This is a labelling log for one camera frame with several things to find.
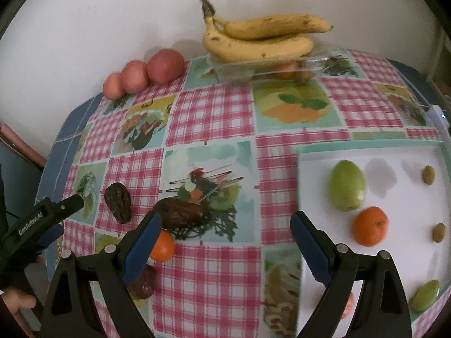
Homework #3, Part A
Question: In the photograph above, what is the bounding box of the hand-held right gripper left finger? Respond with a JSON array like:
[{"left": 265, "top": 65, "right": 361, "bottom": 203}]
[{"left": 39, "top": 211, "right": 163, "bottom": 338}]

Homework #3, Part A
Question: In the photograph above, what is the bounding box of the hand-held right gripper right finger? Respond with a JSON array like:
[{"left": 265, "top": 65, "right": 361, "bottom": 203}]
[{"left": 289, "top": 210, "right": 413, "bottom": 338}]

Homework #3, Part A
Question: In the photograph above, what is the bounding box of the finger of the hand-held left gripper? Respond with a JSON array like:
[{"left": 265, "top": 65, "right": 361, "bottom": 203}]
[
  {"left": 33, "top": 223, "right": 65, "bottom": 255},
  {"left": 47, "top": 194, "right": 86, "bottom": 223}
]

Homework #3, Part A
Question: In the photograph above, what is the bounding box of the orange tangerine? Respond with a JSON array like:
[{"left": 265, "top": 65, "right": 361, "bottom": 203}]
[
  {"left": 352, "top": 206, "right": 390, "bottom": 247},
  {"left": 149, "top": 230, "right": 176, "bottom": 262},
  {"left": 278, "top": 61, "right": 301, "bottom": 80}
]

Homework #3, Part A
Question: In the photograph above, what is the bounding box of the large green mango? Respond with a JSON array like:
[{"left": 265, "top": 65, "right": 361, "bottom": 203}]
[{"left": 329, "top": 160, "right": 366, "bottom": 212}]

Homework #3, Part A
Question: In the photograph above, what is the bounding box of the white tray with teal rim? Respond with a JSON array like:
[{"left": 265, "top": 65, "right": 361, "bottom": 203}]
[{"left": 295, "top": 139, "right": 451, "bottom": 338}]

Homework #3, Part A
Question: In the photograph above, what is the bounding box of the small green mango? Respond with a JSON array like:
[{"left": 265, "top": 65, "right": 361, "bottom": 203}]
[{"left": 410, "top": 279, "right": 441, "bottom": 312}]

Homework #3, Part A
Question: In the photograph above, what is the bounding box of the person's left hand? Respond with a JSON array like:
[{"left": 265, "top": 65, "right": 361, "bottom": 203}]
[{"left": 0, "top": 286, "right": 38, "bottom": 331}]

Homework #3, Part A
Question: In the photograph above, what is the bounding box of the blue table cloth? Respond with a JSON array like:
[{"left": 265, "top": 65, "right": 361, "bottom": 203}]
[{"left": 42, "top": 58, "right": 437, "bottom": 272}]

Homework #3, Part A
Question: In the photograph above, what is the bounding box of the pink board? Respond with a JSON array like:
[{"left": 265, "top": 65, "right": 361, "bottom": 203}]
[{"left": 0, "top": 123, "right": 47, "bottom": 169}]

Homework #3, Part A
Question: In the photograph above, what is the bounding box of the pink checked printed tablecloth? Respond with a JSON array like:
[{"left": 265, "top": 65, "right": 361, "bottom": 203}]
[{"left": 46, "top": 47, "right": 445, "bottom": 338}]

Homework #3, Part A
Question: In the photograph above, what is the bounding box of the white power strip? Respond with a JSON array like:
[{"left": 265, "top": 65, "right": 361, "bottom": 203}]
[{"left": 427, "top": 105, "right": 451, "bottom": 132}]

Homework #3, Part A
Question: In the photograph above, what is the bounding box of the clear plastic container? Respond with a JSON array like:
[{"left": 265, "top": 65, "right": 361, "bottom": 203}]
[{"left": 207, "top": 50, "right": 349, "bottom": 84}]

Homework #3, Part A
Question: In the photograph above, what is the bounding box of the yellow spotted banana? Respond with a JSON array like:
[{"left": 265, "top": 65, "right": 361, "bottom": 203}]
[
  {"left": 203, "top": 25, "right": 314, "bottom": 63},
  {"left": 200, "top": 0, "right": 335, "bottom": 40}
]

